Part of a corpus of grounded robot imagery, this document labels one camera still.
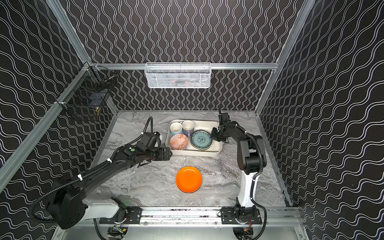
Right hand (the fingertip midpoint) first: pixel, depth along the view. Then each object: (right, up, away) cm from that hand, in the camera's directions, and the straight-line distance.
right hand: (214, 137), depth 101 cm
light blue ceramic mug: (-26, +6, +2) cm, 27 cm away
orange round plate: (-17, -23, -15) cm, 32 cm away
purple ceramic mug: (-18, +7, +6) cm, 20 cm away
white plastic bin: (-27, -5, -24) cm, 36 cm away
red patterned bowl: (-24, -2, -3) cm, 24 cm away
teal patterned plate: (-9, -1, -1) cm, 9 cm away
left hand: (-29, -7, -19) cm, 35 cm away
